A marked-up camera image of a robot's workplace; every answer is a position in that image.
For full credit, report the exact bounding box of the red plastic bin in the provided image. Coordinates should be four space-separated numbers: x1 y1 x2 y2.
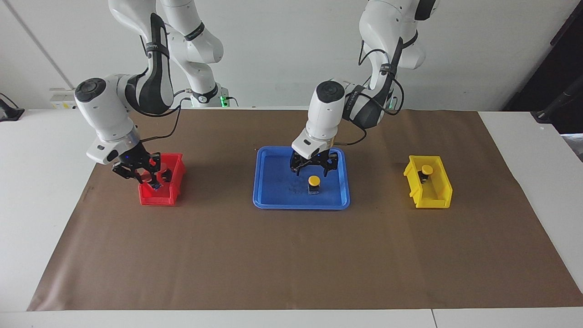
138 153 186 206

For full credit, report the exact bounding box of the blue plastic tray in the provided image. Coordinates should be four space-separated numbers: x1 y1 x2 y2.
253 146 351 210

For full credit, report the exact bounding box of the brown paper table mat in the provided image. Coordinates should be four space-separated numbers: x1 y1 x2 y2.
26 108 583 312

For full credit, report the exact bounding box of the yellow plastic bin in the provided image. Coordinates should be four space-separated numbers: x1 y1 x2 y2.
403 155 453 209

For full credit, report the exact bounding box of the black device on table edge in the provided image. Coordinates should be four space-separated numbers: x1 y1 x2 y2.
0 93 26 122

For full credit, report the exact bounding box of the black stand in background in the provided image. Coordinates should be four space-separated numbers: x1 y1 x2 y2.
531 75 583 123

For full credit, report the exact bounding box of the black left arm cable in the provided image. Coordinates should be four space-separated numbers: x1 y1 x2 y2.
335 39 406 146

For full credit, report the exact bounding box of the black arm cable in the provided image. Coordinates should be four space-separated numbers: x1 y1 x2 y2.
137 89 192 142
335 39 406 146

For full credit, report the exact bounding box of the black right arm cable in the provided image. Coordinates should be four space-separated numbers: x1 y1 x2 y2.
137 89 192 142

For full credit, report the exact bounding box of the black right base cable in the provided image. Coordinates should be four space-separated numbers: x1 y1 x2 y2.
173 89 240 108

